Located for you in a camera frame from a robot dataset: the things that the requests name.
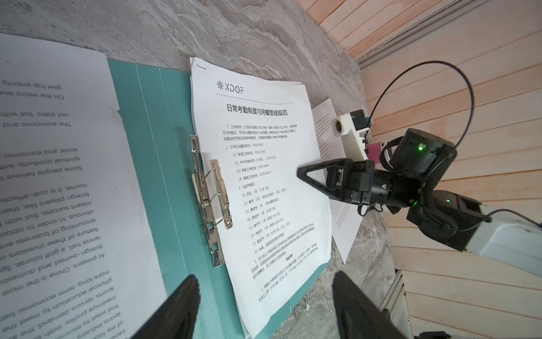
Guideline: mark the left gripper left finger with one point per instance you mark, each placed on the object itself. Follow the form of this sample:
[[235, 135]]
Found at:
[[176, 317]]

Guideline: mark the pink cylindrical speaker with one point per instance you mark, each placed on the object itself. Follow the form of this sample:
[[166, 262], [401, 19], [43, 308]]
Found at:
[[373, 152]]

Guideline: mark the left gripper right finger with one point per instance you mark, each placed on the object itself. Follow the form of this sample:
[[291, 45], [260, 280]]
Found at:
[[357, 316]]

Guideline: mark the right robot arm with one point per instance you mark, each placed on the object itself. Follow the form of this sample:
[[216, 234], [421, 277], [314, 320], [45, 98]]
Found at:
[[412, 166]]

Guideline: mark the teal paper folder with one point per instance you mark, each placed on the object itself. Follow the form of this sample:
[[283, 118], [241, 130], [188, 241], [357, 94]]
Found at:
[[156, 109]]

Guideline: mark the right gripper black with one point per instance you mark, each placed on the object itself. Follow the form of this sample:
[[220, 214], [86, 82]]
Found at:
[[359, 183]]

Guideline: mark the silver folder clip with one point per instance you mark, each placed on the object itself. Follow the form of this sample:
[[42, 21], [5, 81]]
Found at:
[[213, 201]]

